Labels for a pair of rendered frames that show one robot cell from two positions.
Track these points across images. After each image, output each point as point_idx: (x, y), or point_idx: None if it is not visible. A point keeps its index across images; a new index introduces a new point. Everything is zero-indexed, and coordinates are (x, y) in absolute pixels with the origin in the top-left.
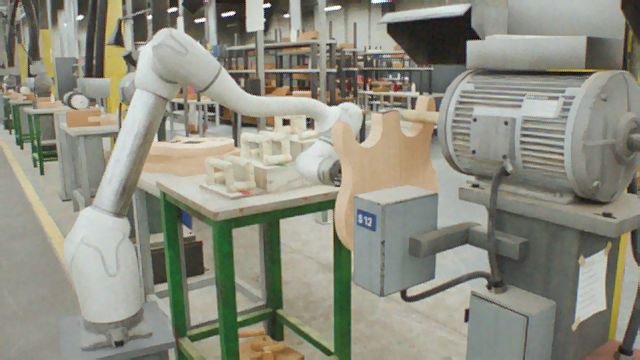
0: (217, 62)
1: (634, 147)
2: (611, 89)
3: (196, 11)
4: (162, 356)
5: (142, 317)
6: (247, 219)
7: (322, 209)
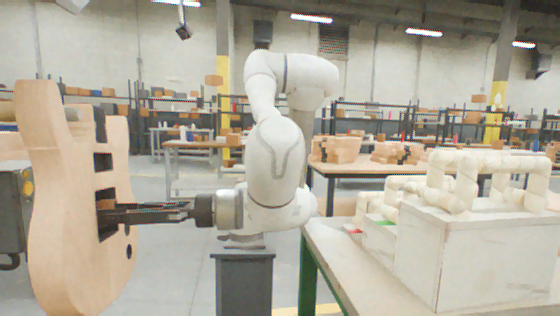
0: (251, 71)
1: None
2: None
3: (180, 38)
4: (217, 261)
5: (239, 241)
6: (309, 245)
7: (341, 309)
